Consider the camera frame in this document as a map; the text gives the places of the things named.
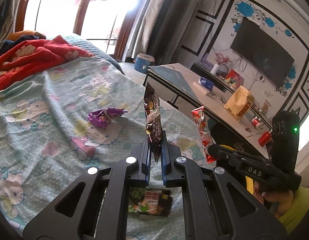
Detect red long snack wrapper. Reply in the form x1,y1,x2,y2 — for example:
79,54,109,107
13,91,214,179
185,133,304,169
191,106,216,164

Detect brown chocolate snack wrapper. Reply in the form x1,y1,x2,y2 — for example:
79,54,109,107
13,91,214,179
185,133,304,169
144,83,163,163

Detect yellow rimmed black trash bin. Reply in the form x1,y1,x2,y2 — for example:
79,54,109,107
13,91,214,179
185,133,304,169
221,145,254,194

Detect person's right hand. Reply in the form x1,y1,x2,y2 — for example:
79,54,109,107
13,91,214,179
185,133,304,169
253,181,294,219

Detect red thermos bottle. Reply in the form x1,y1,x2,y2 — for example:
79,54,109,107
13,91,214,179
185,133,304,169
258,130,272,147

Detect green snack packet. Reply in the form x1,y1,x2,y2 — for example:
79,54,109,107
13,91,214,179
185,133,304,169
128,187,173,217

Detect red white can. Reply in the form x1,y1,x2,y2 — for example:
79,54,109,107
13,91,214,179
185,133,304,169
251,117,263,130

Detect yellow paper bag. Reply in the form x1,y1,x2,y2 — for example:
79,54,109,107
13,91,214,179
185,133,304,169
224,86,254,122

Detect purple candy wrapper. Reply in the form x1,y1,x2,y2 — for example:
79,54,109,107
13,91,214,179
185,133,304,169
87,108,128,129

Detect black tv cabinet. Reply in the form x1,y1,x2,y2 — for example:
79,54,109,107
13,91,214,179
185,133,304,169
190,63,272,128

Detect white marble coffee table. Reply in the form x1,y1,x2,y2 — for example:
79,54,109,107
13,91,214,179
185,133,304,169
144,63,268,157

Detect white flat box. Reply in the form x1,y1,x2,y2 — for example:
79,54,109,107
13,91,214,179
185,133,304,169
193,82,210,96

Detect blue tissue pack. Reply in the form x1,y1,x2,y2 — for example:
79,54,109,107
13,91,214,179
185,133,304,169
198,77,214,92

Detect light blue cartoon bedsheet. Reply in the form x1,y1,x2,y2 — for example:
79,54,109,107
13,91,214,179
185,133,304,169
0,56,215,240

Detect red picture card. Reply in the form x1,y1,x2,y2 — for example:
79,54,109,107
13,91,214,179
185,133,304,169
225,69,244,90

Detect white vase pink flowers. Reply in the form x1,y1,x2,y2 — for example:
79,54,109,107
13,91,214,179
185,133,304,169
211,53,231,75

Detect blue white small bin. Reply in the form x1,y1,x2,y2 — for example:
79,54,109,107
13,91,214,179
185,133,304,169
134,53,155,74

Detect teal quilted mattress pad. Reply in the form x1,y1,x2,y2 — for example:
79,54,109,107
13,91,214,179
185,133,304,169
62,34,125,75

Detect grey right curtain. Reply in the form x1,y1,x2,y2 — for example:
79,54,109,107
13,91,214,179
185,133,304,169
124,0,185,61

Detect standing air conditioner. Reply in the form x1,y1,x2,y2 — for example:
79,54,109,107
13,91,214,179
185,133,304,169
157,0,201,64

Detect brown framed glass door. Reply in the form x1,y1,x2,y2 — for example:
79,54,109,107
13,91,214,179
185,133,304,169
15,0,140,59

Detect red floral blanket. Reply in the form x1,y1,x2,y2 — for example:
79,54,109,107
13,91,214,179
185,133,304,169
0,35,94,91

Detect black wall television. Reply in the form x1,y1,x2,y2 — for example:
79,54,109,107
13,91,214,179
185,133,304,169
230,18,294,87

